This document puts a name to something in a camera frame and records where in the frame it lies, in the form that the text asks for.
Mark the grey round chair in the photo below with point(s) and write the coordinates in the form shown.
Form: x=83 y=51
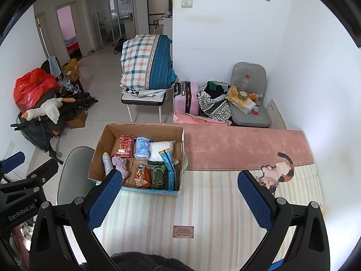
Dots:
x=74 y=181

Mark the plaid folded quilt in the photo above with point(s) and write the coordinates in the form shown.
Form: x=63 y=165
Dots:
x=136 y=60

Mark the open cardboard box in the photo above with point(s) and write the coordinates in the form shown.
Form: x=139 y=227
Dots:
x=138 y=160

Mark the lilac cloth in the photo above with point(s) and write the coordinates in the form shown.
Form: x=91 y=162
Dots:
x=121 y=165

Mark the black stroller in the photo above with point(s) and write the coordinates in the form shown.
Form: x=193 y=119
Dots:
x=40 y=131

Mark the small brown cardboard box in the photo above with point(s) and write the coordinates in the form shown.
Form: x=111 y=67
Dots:
x=76 y=120

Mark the wall switch plate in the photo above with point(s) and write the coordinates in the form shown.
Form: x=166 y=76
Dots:
x=186 y=4

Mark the yellow tissue package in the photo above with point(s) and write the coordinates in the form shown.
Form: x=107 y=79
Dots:
x=240 y=100

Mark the white bench stool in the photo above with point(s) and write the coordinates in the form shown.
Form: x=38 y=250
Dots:
x=158 y=98

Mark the orange cartoon snack packet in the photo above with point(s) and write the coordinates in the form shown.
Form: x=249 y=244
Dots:
x=142 y=176

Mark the long blue snack packet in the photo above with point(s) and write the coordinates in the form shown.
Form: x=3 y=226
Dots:
x=167 y=159

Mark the white goose plush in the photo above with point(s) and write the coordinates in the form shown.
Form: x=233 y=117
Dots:
x=49 y=108

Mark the pink folded bag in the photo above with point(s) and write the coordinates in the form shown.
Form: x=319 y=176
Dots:
x=184 y=118

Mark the white soft tissue pack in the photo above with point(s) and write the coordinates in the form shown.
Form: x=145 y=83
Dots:
x=156 y=147

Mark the black white patterned bag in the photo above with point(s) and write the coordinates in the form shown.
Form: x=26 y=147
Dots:
x=213 y=100

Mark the green snack packet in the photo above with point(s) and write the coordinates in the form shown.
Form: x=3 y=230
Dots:
x=159 y=175

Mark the grey cushioned chair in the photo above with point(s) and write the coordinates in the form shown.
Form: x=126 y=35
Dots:
x=259 y=116

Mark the yellow silver snack bag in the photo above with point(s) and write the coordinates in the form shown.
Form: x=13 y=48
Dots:
x=107 y=163

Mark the red snack packet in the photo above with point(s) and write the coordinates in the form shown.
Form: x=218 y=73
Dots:
x=126 y=145

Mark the clear plastic bottle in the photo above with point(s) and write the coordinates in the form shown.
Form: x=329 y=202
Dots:
x=245 y=83

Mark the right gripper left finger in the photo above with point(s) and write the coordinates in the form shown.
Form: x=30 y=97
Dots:
x=50 y=247

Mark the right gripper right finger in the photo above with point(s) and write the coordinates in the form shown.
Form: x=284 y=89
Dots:
x=297 y=234

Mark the pink suitcase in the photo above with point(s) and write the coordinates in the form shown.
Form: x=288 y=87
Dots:
x=185 y=97

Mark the red plastic bag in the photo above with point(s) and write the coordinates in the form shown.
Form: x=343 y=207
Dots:
x=31 y=87

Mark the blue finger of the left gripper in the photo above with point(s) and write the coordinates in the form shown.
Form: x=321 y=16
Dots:
x=12 y=162

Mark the blue folder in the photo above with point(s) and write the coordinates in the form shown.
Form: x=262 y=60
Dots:
x=275 y=265

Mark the light blue tissue pack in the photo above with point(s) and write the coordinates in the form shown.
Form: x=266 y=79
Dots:
x=142 y=148

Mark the blue folded quilt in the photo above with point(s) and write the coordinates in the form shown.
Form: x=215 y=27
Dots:
x=162 y=75

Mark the person hand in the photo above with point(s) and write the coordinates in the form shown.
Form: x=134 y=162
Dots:
x=24 y=255

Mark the black fluffy garment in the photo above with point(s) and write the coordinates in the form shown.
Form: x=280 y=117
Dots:
x=139 y=261

